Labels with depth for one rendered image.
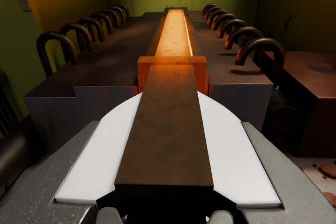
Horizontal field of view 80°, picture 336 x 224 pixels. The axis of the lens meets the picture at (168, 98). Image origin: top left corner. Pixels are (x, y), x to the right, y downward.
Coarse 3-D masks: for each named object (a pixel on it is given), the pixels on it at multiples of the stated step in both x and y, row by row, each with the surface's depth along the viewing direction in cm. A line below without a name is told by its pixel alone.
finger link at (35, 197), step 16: (64, 144) 8; (80, 144) 8; (48, 160) 7; (64, 160) 7; (32, 176) 7; (48, 176) 7; (64, 176) 7; (16, 192) 6; (32, 192) 6; (48, 192) 6; (16, 208) 6; (32, 208) 6; (48, 208) 6; (64, 208) 6; (80, 208) 6; (96, 208) 6
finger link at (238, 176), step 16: (208, 112) 10; (224, 112) 10; (208, 128) 9; (224, 128) 9; (240, 128) 9; (208, 144) 8; (224, 144) 8; (240, 144) 8; (224, 160) 7; (240, 160) 7; (256, 160) 7; (224, 176) 7; (240, 176) 6; (256, 176) 6; (224, 192) 6; (240, 192) 6; (256, 192) 6; (272, 192) 6; (208, 208) 7; (224, 208) 6; (240, 208) 6
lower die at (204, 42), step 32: (128, 32) 32; (160, 32) 27; (192, 32) 27; (96, 64) 20; (128, 64) 20; (224, 64) 19; (32, 96) 17; (64, 96) 17; (96, 96) 16; (128, 96) 16; (224, 96) 16; (256, 96) 16; (64, 128) 18; (256, 128) 17
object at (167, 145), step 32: (160, 64) 13; (192, 64) 13; (160, 96) 10; (192, 96) 10; (160, 128) 8; (192, 128) 8; (128, 160) 6; (160, 160) 6; (192, 160) 6; (128, 192) 6; (160, 192) 6; (192, 192) 6
